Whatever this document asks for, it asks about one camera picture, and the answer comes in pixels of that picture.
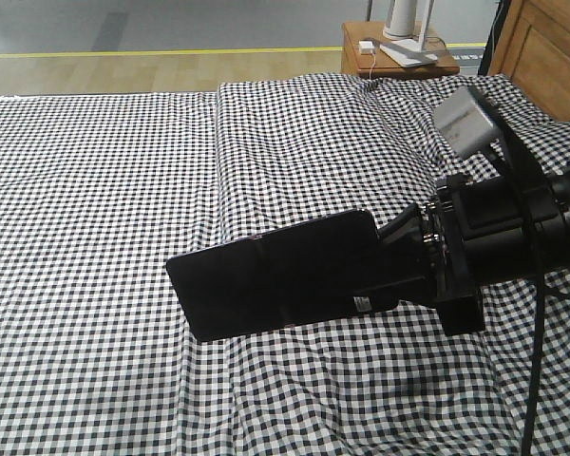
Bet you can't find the black white checkered bedsheet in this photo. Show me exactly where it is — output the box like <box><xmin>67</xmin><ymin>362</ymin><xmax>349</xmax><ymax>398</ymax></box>
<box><xmin>0</xmin><ymin>92</ymin><xmax>236</xmax><ymax>455</ymax></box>

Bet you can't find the black white checkered duvet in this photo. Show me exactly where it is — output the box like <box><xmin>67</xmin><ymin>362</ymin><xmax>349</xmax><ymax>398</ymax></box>
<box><xmin>216</xmin><ymin>75</ymin><xmax>570</xmax><ymax>455</ymax></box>

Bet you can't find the wooden nightstand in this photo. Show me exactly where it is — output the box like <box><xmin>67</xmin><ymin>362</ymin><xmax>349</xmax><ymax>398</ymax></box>
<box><xmin>340</xmin><ymin>20</ymin><xmax>461</xmax><ymax>78</ymax></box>

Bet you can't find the black foldable smartphone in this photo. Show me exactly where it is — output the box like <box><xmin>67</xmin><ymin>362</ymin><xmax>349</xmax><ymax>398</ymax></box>
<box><xmin>166</xmin><ymin>210</ymin><xmax>398</xmax><ymax>342</ymax></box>

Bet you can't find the white charger adapter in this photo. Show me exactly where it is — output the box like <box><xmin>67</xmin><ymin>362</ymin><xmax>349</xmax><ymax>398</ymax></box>
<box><xmin>358</xmin><ymin>40</ymin><xmax>375</xmax><ymax>55</ymax></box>

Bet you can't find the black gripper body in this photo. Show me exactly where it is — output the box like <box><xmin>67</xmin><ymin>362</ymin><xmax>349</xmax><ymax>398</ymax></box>
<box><xmin>428</xmin><ymin>174</ymin><xmax>537</xmax><ymax>335</ymax></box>

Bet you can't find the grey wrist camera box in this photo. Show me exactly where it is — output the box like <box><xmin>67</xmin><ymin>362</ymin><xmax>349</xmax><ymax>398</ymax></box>
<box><xmin>432</xmin><ymin>85</ymin><xmax>501</xmax><ymax>160</ymax></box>

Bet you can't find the black camera cable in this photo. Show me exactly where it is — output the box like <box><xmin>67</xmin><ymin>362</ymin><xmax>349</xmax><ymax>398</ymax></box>
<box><xmin>484</xmin><ymin>94</ymin><xmax>570</xmax><ymax>456</ymax></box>

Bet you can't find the wooden headboard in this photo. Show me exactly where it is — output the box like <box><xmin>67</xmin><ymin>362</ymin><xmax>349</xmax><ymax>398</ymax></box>
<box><xmin>488</xmin><ymin>0</ymin><xmax>570</xmax><ymax>121</ymax></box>

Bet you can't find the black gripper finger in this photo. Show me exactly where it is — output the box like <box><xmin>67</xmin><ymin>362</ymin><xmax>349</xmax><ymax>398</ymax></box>
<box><xmin>352</xmin><ymin>277</ymin><xmax>436</xmax><ymax>309</ymax></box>
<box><xmin>377</xmin><ymin>204</ymin><xmax>426</xmax><ymax>252</ymax></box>

